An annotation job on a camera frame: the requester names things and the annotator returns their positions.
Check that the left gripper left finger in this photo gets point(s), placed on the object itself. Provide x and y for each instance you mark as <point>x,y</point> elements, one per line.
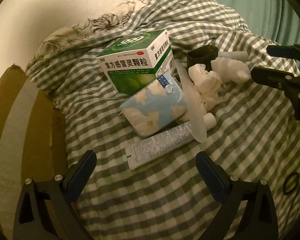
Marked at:
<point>44,209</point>

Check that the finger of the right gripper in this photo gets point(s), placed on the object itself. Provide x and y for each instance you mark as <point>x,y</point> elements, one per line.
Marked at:
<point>274,78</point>
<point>289,52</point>

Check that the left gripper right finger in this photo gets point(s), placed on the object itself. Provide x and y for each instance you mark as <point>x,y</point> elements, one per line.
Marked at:
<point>259,220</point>

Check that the white tissue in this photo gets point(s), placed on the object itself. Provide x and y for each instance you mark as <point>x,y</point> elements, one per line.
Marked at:
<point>208,83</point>

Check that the black small pouch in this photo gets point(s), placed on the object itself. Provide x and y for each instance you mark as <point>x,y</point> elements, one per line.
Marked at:
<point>203,55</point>

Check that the white ointment tube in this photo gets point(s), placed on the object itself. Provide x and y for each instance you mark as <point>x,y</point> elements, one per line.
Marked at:
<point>149,149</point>

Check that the blue floral tissue pack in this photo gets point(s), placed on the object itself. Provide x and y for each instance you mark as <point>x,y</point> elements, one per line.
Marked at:
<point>155,106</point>

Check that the green 999 medicine box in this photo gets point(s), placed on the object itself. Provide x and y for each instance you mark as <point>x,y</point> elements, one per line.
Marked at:
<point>132,62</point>

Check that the green curtain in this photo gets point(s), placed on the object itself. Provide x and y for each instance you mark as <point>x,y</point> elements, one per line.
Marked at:
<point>275,20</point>

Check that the grey checkered bed sheet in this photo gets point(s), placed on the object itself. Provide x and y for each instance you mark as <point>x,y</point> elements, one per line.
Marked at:
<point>256,135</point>

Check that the cardboard box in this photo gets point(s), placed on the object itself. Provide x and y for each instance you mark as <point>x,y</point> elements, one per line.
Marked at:
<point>32,140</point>

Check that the translucent plastic strip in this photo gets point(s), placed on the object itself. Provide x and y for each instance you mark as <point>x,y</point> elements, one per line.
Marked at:
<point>193,104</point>

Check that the floral patterned pillow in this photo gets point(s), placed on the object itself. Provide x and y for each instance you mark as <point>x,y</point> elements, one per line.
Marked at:
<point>122,19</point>

